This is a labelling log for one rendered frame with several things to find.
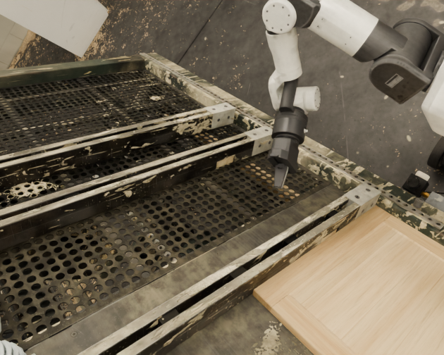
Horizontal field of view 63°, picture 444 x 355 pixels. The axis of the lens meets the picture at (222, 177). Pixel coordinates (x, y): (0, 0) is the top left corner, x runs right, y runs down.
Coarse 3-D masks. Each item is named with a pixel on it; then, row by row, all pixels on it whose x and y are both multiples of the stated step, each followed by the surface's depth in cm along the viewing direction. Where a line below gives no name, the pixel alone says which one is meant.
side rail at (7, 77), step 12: (96, 60) 183; (108, 60) 185; (120, 60) 188; (132, 60) 190; (0, 72) 156; (12, 72) 158; (24, 72) 159; (36, 72) 161; (48, 72) 165; (60, 72) 168; (72, 72) 172; (84, 72) 176; (96, 72) 180; (108, 72) 184; (0, 84) 154; (12, 84) 157; (24, 84) 160; (60, 84) 171; (12, 96) 160
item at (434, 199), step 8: (416, 176) 125; (424, 176) 125; (408, 184) 122; (416, 184) 121; (424, 184) 123; (416, 192) 124; (432, 192) 123; (440, 192) 131; (432, 200) 122; (440, 200) 121; (440, 208) 120
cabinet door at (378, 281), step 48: (336, 240) 101; (384, 240) 104; (432, 240) 106; (288, 288) 85; (336, 288) 87; (384, 288) 89; (432, 288) 91; (336, 336) 77; (384, 336) 78; (432, 336) 80
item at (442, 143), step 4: (440, 140) 173; (436, 144) 173; (440, 144) 172; (436, 148) 173; (440, 148) 172; (432, 152) 175; (436, 152) 173; (440, 152) 172; (432, 156) 175; (436, 156) 174; (440, 156) 173; (428, 160) 178; (432, 160) 176; (436, 160) 175; (440, 160) 176; (428, 164) 180; (432, 164) 178; (436, 164) 176; (440, 164) 182; (436, 168) 180
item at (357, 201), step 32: (352, 192) 112; (320, 224) 97; (256, 256) 85; (288, 256) 88; (192, 288) 75; (224, 288) 76; (160, 320) 69; (192, 320) 71; (0, 352) 45; (96, 352) 62; (128, 352) 63; (160, 352) 68
